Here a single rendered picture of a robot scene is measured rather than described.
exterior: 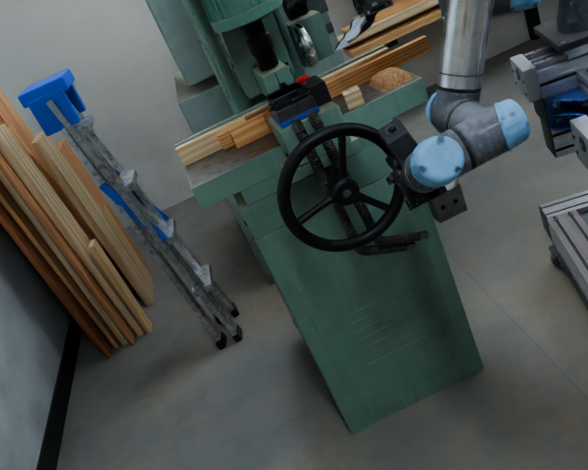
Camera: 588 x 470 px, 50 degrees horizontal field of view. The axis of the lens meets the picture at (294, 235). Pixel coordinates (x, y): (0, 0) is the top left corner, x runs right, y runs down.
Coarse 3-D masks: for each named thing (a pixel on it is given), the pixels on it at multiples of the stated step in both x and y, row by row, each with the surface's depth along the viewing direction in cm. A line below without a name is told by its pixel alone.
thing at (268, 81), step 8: (280, 64) 155; (256, 72) 159; (264, 72) 155; (272, 72) 152; (280, 72) 153; (288, 72) 153; (264, 80) 152; (272, 80) 153; (280, 80) 153; (288, 80) 154; (264, 88) 156; (272, 88) 154
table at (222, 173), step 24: (408, 72) 156; (336, 96) 162; (384, 96) 149; (408, 96) 150; (360, 120) 150; (384, 120) 151; (264, 144) 153; (360, 144) 142; (192, 168) 159; (216, 168) 152; (240, 168) 147; (264, 168) 149; (312, 168) 141; (216, 192) 148
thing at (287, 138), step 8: (328, 104) 139; (336, 104) 137; (320, 112) 137; (328, 112) 137; (336, 112) 138; (272, 120) 146; (304, 120) 137; (328, 120) 138; (336, 120) 138; (272, 128) 148; (280, 128) 139; (288, 128) 137; (312, 128) 138; (280, 136) 139; (288, 136) 137; (296, 136) 138; (280, 144) 147; (288, 144) 138; (296, 144) 138; (336, 144) 140; (288, 152) 139; (320, 152) 140; (304, 160) 140
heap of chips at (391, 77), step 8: (384, 72) 155; (392, 72) 153; (400, 72) 152; (376, 80) 155; (384, 80) 152; (392, 80) 151; (400, 80) 151; (408, 80) 151; (376, 88) 155; (384, 88) 151; (392, 88) 150
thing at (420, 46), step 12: (420, 36) 163; (396, 48) 163; (408, 48) 162; (420, 48) 163; (372, 60) 162; (384, 60) 162; (396, 60) 162; (408, 60) 163; (348, 72) 162; (360, 72) 161; (372, 72) 162; (336, 84) 161; (348, 84) 162; (360, 84) 163; (228, 132) 159; (228, 144) 160
